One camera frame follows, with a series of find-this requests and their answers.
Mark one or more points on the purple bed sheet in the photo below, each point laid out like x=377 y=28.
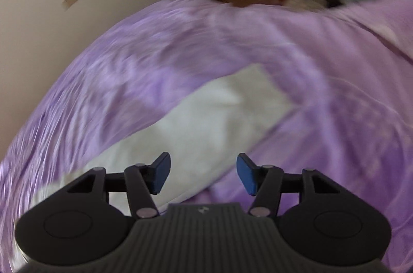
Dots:
x=322 y=72

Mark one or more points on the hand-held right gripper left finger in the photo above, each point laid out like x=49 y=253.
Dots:
x=161 y=172

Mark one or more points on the white printed t-shirt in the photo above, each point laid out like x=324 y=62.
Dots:
x=193 y=131

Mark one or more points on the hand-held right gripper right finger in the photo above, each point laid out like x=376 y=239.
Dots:
x=246 y=172

